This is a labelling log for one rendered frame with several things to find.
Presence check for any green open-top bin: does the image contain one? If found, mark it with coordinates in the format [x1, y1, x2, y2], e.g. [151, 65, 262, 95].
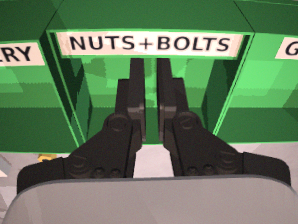
[0, 0, 298, 154]

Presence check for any yellow hex nut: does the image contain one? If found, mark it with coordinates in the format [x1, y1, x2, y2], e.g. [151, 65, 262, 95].
[38, 154, 57, 162]

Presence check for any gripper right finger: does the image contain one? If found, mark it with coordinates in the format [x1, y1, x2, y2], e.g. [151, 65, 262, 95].
[156, 58, 291, 186]

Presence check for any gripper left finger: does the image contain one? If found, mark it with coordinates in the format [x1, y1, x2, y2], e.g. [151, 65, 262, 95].
[17, 58, 146, 194]

